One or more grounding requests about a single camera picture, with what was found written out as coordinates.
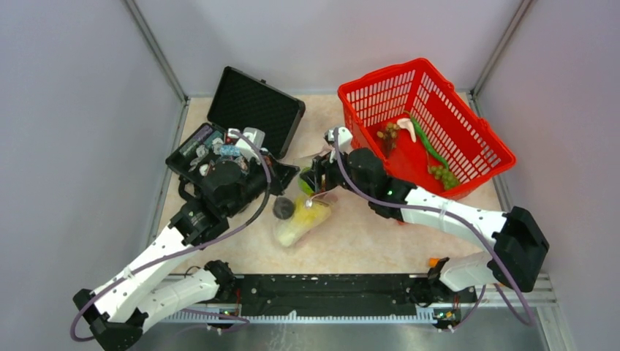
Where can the dark purple toy fruit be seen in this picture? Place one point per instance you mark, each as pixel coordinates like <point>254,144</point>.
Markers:
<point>283,208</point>

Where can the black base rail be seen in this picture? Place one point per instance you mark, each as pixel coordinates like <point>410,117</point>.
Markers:
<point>359,296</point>

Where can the green toy grape bunch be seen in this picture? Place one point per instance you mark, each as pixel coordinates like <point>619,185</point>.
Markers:
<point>444,176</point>

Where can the green toy apple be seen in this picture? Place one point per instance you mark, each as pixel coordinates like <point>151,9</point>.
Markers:
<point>306,181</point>

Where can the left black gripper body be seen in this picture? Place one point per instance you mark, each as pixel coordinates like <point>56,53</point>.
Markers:
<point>255,182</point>

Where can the yellow toy cabbage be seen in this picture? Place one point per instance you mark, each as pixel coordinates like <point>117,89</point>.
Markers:
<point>309,213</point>

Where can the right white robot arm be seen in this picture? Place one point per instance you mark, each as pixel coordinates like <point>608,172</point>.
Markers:
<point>513,247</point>

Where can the blue poker chip roll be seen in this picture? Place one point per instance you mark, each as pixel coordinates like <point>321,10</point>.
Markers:
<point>229,150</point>

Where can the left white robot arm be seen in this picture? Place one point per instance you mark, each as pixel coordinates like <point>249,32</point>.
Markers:
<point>120,311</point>

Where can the clear zip top bag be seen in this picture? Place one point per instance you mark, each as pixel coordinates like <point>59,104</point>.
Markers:
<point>293,189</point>

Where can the brown toy grape bunch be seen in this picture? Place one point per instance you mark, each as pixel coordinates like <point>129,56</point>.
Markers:
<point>388,135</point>

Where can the red plastic basket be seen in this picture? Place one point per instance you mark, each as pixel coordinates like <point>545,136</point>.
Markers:
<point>474,152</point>

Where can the green toy chili pepper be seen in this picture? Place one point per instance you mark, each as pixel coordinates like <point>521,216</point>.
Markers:
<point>426,142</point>

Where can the black poker chip case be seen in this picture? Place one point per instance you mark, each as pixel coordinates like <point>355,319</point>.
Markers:
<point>240,101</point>

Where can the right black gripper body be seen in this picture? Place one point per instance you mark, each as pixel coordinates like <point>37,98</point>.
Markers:
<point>329,165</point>

